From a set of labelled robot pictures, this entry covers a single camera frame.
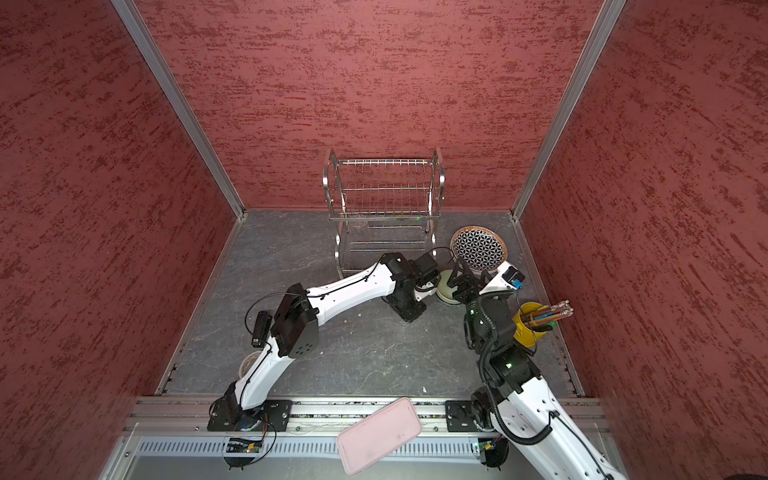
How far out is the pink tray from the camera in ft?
2.23

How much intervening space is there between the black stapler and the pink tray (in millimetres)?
352

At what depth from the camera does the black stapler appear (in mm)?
864
